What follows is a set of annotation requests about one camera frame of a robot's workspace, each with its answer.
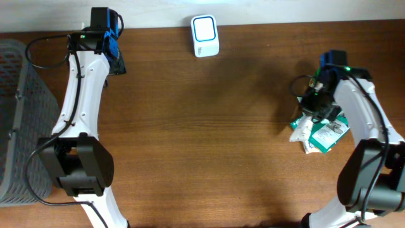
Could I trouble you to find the small orange box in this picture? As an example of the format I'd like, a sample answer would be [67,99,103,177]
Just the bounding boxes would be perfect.
[302,141,321,154]

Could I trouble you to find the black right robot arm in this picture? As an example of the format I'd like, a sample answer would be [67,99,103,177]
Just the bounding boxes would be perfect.
[290,49,404,227]

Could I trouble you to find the green lid jar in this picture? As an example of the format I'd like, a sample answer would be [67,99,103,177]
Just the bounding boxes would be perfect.
[309,67,321,88]

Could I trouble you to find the white cream tube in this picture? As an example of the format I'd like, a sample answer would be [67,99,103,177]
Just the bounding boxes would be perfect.
[289,115,314,142]

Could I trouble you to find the white barcode scanner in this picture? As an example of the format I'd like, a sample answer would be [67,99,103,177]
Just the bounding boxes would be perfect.
[190,15,220,58]

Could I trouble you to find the grey plastic mesh basket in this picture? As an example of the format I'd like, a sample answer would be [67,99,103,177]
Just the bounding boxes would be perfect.
[1,39,60,207]

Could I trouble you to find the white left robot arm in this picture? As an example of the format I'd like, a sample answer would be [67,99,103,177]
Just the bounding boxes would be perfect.
[35,7,130,227]

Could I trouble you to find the green 3M gloves package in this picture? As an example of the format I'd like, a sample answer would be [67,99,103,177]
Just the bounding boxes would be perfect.
[290,112,349,154]

